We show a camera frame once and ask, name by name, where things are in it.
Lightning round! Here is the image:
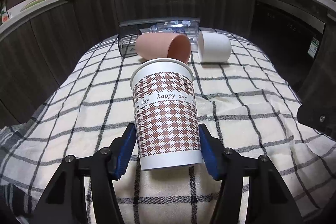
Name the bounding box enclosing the dark transparent cup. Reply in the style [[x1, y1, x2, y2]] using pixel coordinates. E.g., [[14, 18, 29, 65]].
[[118, 25, 142, 58]]

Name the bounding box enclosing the houndstooth paper cup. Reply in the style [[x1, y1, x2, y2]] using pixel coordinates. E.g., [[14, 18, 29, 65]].
[[130, 58, 202, 170]]

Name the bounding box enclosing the green dish soap bottle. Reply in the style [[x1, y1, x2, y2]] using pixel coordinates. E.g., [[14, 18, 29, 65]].
[[1, 8, 10, 24]]

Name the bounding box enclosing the green basin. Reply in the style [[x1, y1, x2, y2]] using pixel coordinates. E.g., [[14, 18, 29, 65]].
[[21, 0, 45, 12]]

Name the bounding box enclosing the white plastic cup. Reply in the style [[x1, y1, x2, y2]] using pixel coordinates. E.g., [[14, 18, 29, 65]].
[[198, 31, 232, 63]]

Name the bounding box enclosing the pink plastic cup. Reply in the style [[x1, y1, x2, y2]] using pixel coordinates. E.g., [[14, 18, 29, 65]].
[[135, 32, 191, 64]]

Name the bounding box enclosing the checkered white cloth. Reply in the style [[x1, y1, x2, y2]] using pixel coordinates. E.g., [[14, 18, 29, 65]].
[[0, 27, 336, 224]]

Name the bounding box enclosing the clear patterned glass jar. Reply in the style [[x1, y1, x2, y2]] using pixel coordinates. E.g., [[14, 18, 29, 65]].
[[150, 19, 199, 51]]

